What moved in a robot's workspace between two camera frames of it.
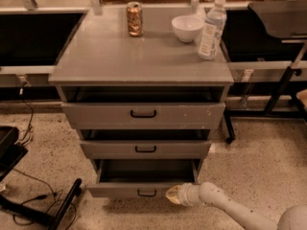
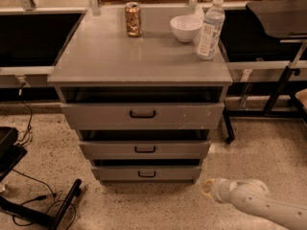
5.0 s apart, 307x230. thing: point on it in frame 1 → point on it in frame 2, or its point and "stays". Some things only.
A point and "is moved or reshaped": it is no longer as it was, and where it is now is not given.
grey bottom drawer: (140, 178) is moved or reshaped
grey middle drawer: (146, 149) stays
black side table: (265, 46) stays
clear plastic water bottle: (214, 30) stays
